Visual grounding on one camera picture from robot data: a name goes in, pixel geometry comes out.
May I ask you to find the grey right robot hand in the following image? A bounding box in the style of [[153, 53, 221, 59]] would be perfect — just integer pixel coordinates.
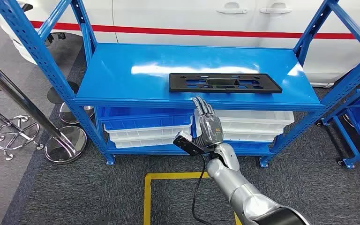
[[192, 95, 225, 150]]

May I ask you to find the black plastic frame part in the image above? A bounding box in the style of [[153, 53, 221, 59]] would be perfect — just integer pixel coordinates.
[[168, 73, 283, 94]]

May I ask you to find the blue metal shelf rack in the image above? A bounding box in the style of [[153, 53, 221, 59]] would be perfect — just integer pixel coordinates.
[[0, 0, 360, 168], [321, 76, 360, 170]]

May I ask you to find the white plastic bin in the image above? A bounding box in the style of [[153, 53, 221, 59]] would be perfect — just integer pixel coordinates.
[[114, 137, 180, 149], [214, 109, 295, 135], [223, 133, 278, 143], [105, 124, 193, 143]]

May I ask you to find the yellow floor tape square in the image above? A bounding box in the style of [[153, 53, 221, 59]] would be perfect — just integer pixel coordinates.
[[143, 172, 243, 225]]

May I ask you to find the white car with red stripe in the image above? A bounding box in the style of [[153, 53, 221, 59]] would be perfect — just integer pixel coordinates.
[[0, 0, 360, 88]]

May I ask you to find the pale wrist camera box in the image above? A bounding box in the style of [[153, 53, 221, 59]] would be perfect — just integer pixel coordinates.
[[172, 130, 206, 157]]

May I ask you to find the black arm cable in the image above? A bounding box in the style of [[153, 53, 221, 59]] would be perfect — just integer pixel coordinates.
[[192, 153, 213, 225]]

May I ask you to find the chrome stanchion post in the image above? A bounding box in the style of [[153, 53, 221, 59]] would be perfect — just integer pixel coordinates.
[[59, 102, 95, 126], [0, 51, 88, 165]]

